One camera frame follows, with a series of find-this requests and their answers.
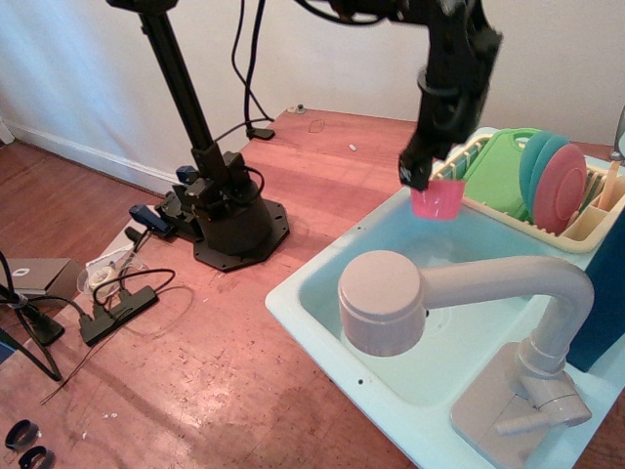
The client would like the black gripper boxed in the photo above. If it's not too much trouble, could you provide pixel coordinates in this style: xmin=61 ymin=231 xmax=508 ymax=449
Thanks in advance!
xmin=398 ymin=9 xmax=502 ymax=191

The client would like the pink plastic cup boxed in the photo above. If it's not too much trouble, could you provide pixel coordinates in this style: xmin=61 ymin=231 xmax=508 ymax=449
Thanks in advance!
xmin=410 ymin=180 xmax=466 ymax=221

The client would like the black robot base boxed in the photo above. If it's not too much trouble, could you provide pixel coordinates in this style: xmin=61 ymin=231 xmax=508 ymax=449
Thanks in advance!
xmin=157 ymin=146 xmax=289 ymax=272

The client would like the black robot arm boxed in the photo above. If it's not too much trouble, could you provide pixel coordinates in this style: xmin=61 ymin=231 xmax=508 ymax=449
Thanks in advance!
xmin=110 ymin=1 xmax=503 ymax=192

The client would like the light blue toy sink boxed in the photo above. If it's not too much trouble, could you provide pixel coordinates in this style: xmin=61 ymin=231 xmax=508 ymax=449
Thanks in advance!
xmin=265 ymin=126 xmax=625 ymax=469

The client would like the green cutting board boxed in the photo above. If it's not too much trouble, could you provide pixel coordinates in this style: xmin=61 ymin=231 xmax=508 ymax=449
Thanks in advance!
xmin=463 ymin=128 xmax=538 ymax=220

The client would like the teal plate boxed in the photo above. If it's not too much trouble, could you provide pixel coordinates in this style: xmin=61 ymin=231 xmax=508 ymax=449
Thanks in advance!
xmin=519 ymin=131 xmax=569 ymax=218

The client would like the grey toy faucet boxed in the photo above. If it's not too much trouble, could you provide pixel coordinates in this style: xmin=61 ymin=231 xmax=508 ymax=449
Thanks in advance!
xmin=338 ymin=250 xmax=594 ymax=468

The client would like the pink plate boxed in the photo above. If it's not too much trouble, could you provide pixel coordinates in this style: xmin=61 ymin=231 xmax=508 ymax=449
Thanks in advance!
xmin=531 ymin=144 xmax=587 ymax=235

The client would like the cream dish rack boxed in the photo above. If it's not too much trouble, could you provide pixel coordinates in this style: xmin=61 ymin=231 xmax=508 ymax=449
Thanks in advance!
xmin=433 ymin=128 xmax=624 ymax=253

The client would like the cream toy utensil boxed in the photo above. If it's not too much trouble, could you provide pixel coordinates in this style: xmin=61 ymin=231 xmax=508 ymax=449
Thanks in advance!
xmin=597 ymin=160 xmax=620 ymax=210

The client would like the blue clamp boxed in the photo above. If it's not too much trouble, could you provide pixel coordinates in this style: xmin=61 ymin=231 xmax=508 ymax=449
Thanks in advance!
xmin=129 ymin=204 xmax=173 ymax=237

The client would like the black USB hub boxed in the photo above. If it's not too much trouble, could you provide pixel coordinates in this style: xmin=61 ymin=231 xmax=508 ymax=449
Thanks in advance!
xmin=79 ymin=286 xmax=159 ymax=346

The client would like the clear plastic tape roll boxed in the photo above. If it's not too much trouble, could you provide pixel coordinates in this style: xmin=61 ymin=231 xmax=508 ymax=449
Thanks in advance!
xmin=76 ymin=258 xmax=146 ymax=295

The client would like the grey cardboard box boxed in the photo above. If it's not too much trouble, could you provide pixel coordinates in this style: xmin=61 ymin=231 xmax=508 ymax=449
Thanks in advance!
xmin=8 ymin=258 xmax=83 ymax=299

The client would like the black power adapter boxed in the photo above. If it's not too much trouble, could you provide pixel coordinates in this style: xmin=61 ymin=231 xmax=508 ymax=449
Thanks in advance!
xmin=20 ymin=307 xmax=64 ymax=346

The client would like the black hanging cable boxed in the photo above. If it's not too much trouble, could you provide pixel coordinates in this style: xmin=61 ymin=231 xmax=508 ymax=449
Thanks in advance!
xmin=229 ymin=0 xmax=276 ymax=141

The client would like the black velcro strap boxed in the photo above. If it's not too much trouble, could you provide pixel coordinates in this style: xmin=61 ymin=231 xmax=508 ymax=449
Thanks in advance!
xmin=3 ymin=418 xmax=40 ymax=450
xmin=17 ymin=445 xmax=56 ymax=469

